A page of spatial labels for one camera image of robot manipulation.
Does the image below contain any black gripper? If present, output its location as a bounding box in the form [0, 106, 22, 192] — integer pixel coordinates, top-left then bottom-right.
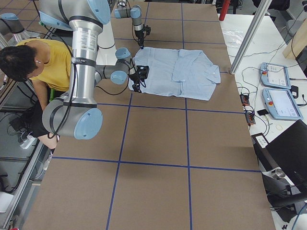
[129, 72, 144, 93]
[135, 29, 144, 49]

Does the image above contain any light blue button shirt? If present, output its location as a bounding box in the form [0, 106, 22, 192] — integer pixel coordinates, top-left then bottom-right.
[134, 47, 221, 101]

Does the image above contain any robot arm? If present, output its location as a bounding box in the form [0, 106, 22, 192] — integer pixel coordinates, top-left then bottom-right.
[114, 0, 145, 49]
[39, 0, 151, 139]

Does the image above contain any clear plastic bag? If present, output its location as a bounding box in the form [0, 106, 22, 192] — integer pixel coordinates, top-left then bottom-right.
[222, 29, 245, 48]

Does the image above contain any person in yellow shirt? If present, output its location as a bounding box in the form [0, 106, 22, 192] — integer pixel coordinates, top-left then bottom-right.
[0, 38, 71, 150]

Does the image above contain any red cylinder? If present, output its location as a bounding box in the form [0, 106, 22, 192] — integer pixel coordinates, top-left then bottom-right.
[219, 0, 231, 21]

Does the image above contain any orange electronics board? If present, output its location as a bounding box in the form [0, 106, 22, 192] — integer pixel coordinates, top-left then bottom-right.
[244, 110, 256, 126]
[240, 94, 250, 106]

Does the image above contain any white power strip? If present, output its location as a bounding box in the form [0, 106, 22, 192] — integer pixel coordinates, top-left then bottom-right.
[20, 134, 37, 150]

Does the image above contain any far teach pendant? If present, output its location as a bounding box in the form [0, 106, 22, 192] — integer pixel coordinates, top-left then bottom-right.
[260, 62, 291, 89]

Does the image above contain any teach pendant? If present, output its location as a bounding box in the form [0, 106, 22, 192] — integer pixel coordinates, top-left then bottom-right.
[260, 62, 291, 89]
[262, 88, 303, 121]

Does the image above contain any near teach pendant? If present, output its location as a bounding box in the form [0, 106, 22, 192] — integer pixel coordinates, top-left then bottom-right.
[262, 88, 303, 121]

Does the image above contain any black monitor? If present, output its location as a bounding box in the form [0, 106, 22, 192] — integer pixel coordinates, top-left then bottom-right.
[251, 120, 307, 191]

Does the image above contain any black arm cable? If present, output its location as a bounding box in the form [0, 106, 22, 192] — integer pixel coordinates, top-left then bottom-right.
[47, 14, 149, 139]

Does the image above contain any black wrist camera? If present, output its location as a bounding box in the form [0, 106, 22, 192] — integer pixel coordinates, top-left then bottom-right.
[143, 25, 151, 37]
[136, 65, 150, 81]

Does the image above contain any aluminium frame post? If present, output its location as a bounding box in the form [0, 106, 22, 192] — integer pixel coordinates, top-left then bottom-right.
[230, 0, 272, 74]

